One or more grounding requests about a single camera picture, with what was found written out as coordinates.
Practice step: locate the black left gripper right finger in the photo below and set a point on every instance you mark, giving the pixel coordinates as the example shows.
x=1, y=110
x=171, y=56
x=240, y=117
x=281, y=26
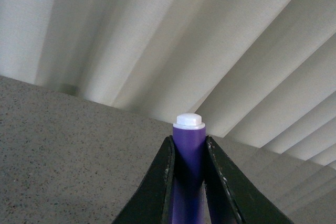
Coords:
x=231, y=196

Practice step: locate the white pleated curtain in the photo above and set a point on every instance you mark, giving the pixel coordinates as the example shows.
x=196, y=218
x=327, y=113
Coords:
x=261, y=72

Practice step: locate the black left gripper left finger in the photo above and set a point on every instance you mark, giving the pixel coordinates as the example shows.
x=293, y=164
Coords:
x=152, y=201

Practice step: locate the purple highlighter pen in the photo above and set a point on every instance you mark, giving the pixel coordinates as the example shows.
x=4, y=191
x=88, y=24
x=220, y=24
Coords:
x=189, y=134

